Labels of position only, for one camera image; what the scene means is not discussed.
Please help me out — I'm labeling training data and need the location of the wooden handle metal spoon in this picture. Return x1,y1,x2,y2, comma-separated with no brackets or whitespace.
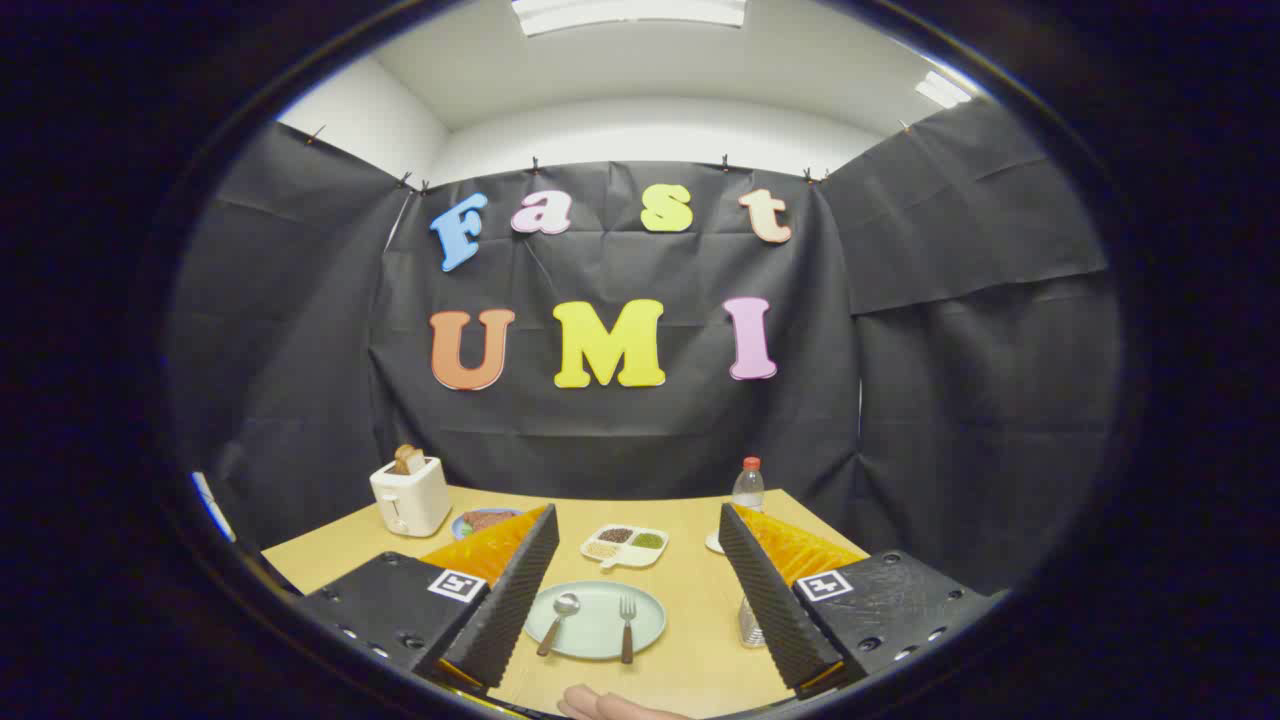
536,592,582,658

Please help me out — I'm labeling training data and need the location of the small blue plate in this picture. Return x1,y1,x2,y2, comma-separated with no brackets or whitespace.
451,508,524,541

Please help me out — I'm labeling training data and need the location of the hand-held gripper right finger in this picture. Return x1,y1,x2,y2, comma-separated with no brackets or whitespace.
718,502,1006,696

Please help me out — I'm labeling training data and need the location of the red cap water bottle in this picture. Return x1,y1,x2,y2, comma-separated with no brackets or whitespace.
732,457,766,513

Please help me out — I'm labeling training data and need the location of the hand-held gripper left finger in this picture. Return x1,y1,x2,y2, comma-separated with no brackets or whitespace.
295,503,561,701

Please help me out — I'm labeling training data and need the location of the small ceiling light panel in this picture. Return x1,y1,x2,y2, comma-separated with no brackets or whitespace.
914,70,973,109

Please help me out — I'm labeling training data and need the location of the white divided grain dish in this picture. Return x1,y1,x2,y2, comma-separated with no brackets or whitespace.
580,524,669,571

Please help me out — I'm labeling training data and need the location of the black backdrop cloth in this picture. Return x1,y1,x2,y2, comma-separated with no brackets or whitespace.
165,95,1121,601

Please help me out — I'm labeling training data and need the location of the light green plate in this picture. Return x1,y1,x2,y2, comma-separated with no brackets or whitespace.
524,581,667,661

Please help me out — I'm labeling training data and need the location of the cream white toaster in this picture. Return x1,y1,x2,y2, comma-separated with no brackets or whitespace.
369,455,453,538

